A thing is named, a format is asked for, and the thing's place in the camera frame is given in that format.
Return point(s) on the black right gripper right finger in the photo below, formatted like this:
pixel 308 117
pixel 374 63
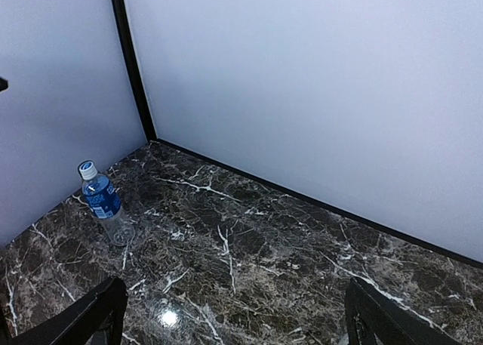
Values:
pixel 372 318

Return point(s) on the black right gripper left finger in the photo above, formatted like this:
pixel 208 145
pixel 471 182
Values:
pixel 96 318

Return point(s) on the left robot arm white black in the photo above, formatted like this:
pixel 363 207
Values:
pixel 3 84

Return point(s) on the Pocari Sweat bottle white cap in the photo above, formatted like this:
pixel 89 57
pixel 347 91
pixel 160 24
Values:
pixel 102 198

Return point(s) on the black left corner frame post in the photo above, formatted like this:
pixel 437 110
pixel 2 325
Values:
pixel 132 67

